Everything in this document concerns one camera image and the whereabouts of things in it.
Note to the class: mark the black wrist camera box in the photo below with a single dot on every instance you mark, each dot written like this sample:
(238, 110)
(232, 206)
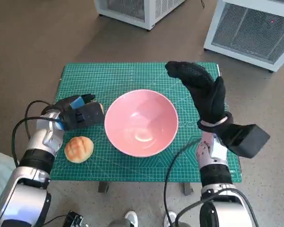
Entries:
(248, 142)
(87, 116)

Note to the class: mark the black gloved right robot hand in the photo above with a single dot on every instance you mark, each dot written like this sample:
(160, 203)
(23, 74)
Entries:
(203, 89)

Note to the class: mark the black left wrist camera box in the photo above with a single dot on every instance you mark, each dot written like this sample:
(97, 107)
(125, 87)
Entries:
(87, 116)

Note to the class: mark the pink bowl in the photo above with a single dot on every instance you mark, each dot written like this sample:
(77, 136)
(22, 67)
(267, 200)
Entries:
(142, 113)

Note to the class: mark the round toy bread bun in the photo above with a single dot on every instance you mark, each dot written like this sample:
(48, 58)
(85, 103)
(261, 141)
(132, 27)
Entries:
(79, 149)

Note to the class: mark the long toy bread loaf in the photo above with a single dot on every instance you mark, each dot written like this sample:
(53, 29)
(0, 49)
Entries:
(101, 107)

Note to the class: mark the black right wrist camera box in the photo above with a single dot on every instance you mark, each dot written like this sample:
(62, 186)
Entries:
(248, 142)

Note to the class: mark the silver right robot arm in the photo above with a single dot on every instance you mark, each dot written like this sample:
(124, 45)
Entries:
(213, 156)

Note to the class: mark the light blue cloth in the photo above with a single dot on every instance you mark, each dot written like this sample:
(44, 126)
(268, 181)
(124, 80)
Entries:
(0, 175)

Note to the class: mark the dark metal table leg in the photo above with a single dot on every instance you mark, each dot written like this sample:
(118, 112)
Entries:
(103, 186)
(187, 188)

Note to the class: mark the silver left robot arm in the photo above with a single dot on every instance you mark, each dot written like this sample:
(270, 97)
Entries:
(42, 139)

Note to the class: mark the white shoe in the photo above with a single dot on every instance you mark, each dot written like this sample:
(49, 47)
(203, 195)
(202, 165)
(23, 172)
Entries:
(169, 218)
(131, 217)

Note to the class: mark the white mesh cabinet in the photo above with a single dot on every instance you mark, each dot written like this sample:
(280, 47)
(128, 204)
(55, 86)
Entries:
(246, 30)
(151, 14)

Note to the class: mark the green cutting mat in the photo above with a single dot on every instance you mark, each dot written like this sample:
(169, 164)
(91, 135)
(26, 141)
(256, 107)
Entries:
(137, 75)

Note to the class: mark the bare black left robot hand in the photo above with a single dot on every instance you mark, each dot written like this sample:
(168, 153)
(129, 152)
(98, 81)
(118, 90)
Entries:
(71, 102)

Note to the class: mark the small black device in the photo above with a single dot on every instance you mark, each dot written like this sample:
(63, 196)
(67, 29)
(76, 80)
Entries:
(73, 218)

